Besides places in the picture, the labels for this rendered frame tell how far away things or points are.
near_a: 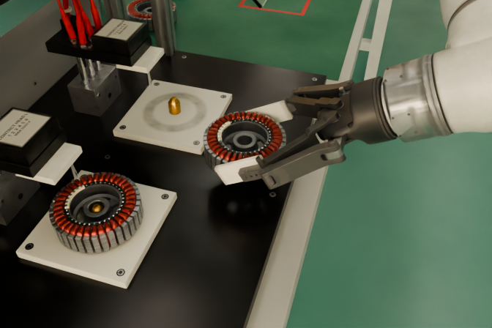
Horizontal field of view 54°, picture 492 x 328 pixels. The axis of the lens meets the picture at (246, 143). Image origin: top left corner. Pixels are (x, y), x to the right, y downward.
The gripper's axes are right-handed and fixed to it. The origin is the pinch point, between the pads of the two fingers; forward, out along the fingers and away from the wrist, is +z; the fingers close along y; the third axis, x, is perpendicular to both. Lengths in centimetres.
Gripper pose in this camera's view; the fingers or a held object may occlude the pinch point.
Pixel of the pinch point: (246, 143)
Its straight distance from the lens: 66.5
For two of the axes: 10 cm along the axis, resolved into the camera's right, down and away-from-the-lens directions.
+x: 4.8, 7.5, 4.6
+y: -3.0, 6.3, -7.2
